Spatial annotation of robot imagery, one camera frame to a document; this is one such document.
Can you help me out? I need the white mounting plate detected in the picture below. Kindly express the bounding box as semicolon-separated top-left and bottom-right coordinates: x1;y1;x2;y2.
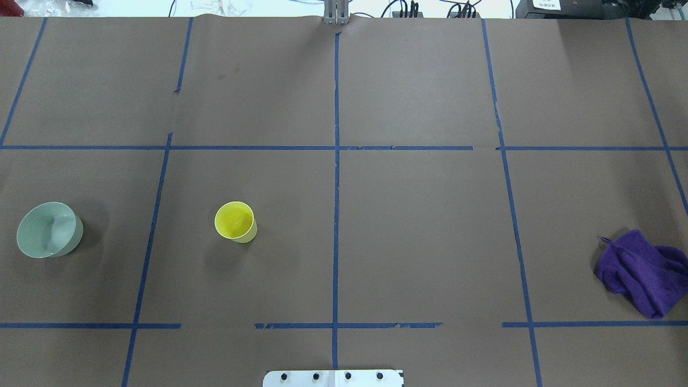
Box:
262;369;405;386

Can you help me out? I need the grey aluminium post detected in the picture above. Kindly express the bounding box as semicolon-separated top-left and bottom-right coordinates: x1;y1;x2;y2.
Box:
322;0;350;25

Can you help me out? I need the purple cloth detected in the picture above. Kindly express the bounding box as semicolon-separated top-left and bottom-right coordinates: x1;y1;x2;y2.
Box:
594;230;687;319

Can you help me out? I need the clear plastic bag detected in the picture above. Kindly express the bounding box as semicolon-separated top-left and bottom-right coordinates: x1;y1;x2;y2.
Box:
20;1;89;17

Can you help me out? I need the black device with label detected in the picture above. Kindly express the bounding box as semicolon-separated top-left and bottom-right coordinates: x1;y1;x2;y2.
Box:
514;1;638;20

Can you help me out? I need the yellow plastic cup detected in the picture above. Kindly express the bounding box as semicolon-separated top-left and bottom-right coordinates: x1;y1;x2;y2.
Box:
214;201;257;244

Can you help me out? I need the pale green bowl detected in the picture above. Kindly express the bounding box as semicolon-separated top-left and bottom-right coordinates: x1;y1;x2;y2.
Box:
16;202;84;258

